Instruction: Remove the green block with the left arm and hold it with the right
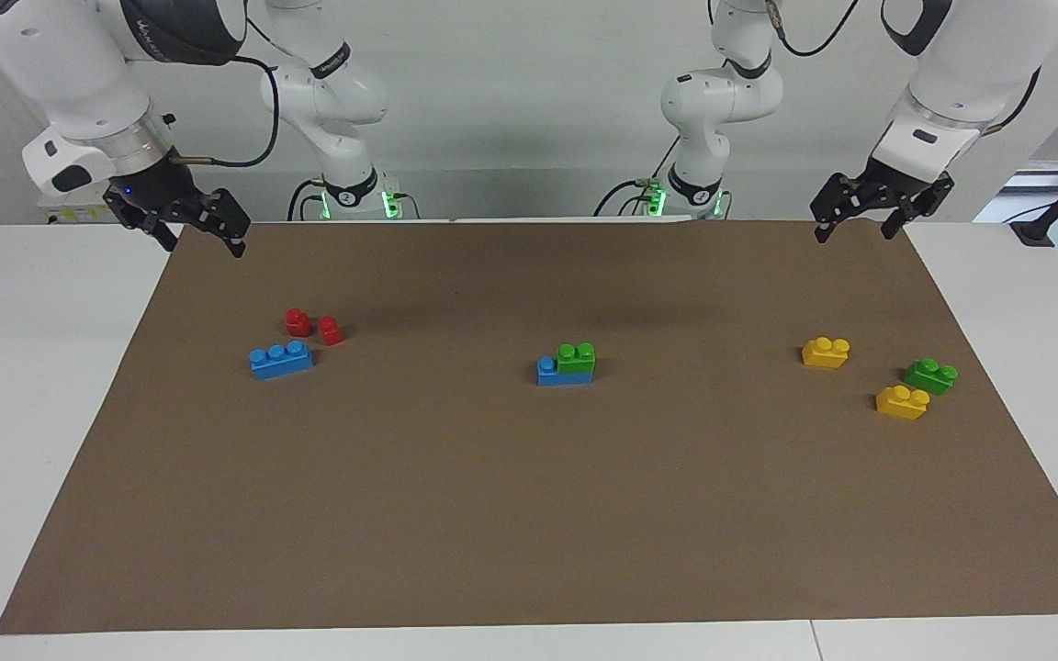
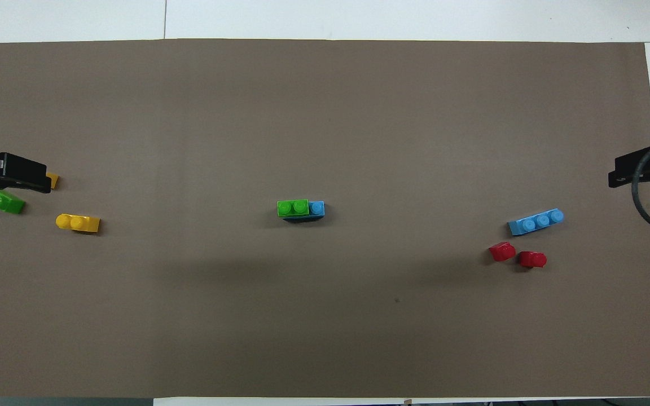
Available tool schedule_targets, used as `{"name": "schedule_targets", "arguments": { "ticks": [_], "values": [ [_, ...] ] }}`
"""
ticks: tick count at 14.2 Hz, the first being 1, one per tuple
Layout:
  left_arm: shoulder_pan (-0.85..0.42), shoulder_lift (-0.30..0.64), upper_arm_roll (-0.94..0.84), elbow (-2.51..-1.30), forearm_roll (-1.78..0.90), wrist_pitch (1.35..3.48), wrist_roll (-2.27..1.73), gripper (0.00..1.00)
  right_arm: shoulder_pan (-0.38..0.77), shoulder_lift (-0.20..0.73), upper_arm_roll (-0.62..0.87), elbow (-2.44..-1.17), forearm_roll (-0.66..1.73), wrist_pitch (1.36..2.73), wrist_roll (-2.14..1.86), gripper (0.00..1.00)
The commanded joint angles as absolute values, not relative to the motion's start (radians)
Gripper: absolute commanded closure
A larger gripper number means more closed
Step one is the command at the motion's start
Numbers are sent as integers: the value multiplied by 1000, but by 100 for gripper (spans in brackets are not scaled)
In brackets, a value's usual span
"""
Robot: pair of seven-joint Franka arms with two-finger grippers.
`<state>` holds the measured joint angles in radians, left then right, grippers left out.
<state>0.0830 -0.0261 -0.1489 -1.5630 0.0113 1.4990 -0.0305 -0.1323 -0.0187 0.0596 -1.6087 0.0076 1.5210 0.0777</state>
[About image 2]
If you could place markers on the yellow two-stud toy block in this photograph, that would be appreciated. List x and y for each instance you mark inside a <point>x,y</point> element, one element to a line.
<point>53,181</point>
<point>78,224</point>

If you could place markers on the brown paper table mat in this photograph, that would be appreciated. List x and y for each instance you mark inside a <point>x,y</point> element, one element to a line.
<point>325,124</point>

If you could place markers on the red one-stud toy block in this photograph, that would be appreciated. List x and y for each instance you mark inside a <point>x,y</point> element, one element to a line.
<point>503,252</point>
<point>532,259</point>

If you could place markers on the blue three-stud toy block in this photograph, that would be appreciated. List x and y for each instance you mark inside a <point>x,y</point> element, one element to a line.
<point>535,222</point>
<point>317,208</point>

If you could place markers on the green two-stud toy block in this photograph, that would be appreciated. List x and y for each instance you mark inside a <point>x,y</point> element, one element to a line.
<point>292,208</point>
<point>2,202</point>

